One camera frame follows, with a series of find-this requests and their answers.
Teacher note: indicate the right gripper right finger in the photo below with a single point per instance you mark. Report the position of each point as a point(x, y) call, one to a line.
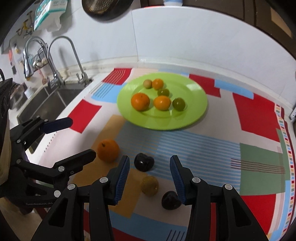
point(217, 213)

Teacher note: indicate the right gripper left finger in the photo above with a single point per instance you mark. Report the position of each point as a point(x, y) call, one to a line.
point(64, 221)

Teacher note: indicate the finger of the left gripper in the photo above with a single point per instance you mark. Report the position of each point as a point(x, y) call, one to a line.
point(60, 171)
point(28, 132)

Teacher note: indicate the dark plum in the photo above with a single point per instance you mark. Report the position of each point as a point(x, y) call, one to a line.
point(170, 201)
point(143, 162)

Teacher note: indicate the large orange with stem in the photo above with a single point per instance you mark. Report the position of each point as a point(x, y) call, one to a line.
point(108, 150)

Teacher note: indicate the yellow-green fruit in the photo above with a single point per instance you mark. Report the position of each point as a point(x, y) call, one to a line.
point(149, 186)

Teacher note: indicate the big orange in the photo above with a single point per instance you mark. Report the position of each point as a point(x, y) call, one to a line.
point(162, 103)

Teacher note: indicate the smaller orange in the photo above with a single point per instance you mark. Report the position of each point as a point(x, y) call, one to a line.
point(157, 84)

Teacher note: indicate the stainless steel sink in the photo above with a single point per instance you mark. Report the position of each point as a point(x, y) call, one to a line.
point(48, 103)

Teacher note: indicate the large pull-down faucet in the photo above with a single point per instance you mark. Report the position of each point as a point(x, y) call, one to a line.
point(27, 67)

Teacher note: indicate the thin gooseneck faucet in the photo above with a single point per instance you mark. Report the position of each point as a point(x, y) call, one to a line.
point(70, 59)

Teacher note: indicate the colourful patterned table mat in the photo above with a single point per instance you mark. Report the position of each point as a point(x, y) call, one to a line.
point(244, 139)

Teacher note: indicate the orange on plate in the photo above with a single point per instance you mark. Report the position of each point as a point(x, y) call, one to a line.
point(140, 101)

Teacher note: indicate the green tomato right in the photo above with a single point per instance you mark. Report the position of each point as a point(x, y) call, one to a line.
point(179, 104)

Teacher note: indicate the green tomato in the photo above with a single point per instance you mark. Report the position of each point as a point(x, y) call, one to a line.
point(179, 104)
point(163, 92)

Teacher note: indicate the teal white paper box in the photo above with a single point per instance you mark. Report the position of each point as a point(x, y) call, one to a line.
point(48, 13)

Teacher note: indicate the small beige round fruit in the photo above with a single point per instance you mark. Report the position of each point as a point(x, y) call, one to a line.
point(147, 84)

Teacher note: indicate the green tomato middle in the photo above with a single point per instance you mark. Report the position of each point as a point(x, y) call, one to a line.
point(163, 92)

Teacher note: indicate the green plastic plate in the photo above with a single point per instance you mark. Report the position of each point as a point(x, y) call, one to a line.
point(154, 119)

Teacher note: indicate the black frying pan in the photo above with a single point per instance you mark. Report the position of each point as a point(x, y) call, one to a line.
point(105, 10)

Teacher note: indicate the blue white pump bottle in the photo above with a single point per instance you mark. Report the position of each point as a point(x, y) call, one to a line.
point(173, 2)

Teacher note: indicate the wire sink caddy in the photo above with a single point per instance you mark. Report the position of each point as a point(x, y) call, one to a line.
point(39, 60)

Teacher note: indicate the dark wooden window frame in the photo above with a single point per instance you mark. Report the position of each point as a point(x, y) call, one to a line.
point(266, 16)

